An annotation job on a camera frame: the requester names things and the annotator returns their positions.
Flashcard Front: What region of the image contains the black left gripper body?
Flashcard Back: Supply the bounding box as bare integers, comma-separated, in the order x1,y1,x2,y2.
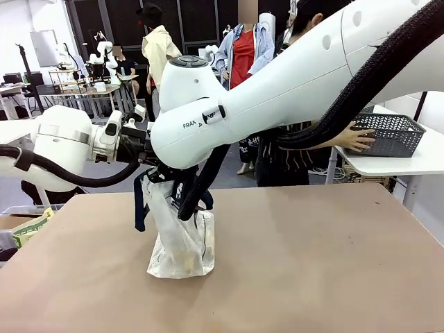
115,126,157,166

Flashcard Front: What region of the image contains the grey whiteboard panel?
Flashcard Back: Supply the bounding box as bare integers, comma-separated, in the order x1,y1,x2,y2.
29,30,60,68

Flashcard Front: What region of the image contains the white background desk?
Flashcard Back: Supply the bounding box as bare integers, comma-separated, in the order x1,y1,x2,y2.
0,84,43,121

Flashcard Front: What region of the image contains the seated person in black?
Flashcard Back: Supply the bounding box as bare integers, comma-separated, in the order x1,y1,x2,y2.
112,44,140,99

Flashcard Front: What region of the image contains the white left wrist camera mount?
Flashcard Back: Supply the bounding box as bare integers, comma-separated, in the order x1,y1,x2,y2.
123,103,147,130

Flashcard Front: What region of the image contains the thin black tripod leg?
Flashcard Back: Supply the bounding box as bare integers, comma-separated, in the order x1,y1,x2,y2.
417,91,429,121

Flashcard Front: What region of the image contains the black light stand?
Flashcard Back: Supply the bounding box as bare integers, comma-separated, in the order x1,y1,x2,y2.
15,42,48,116

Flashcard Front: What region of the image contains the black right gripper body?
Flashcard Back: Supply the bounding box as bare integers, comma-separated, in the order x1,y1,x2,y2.
155,166,199,210

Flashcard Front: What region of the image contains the green printed carton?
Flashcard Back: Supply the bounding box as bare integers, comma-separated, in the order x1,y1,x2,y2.
11,207,56,249

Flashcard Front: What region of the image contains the person in striped shirt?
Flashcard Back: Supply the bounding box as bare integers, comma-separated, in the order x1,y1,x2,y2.
255,0,352,188

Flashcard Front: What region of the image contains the wire shelf rack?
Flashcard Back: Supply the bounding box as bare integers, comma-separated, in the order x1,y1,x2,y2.
48,69,86,94

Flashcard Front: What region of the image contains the white cable bundle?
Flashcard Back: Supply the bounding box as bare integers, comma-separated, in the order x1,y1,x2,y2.
309,166,348,182

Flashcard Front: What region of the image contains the brown cardboard box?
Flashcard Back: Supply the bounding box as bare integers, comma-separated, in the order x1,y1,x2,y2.
0,215,27,230

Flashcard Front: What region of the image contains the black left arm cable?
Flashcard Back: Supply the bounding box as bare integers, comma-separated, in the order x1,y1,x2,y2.
0,145,142,189

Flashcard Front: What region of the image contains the mannequin in beige jacket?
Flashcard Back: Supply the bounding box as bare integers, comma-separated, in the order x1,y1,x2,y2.
135,2,183,123

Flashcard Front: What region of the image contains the clear plastic storage bin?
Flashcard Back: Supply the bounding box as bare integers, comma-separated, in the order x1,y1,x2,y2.
0,204,65,251

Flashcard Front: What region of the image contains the person's right hand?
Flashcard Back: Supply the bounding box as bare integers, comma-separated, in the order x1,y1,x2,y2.
349,121,377,152

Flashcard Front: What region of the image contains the mannequin in blue shirt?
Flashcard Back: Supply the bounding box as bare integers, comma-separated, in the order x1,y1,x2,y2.
214,0,276,176

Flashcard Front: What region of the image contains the wooden background work table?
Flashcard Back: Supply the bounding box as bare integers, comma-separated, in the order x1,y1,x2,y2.
44,84,128,123

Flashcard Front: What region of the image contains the black sleeved right arm cable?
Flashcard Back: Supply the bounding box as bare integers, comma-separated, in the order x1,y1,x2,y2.
177,0,444,221

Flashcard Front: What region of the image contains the clear bag with navy handles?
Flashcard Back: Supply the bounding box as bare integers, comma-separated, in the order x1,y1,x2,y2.
133,169,216,279

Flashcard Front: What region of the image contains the black equipment base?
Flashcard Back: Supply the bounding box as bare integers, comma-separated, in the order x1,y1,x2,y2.
20,180,86,206

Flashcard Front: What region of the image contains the dark grey plastic basket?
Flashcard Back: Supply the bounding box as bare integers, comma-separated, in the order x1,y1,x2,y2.
344,113,427,158

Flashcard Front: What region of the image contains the white side table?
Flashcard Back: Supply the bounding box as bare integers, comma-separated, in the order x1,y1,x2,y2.
332,103,444,211

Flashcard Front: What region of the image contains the person's right forearm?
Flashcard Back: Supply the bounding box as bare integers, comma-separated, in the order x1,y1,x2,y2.
305,133,352,151

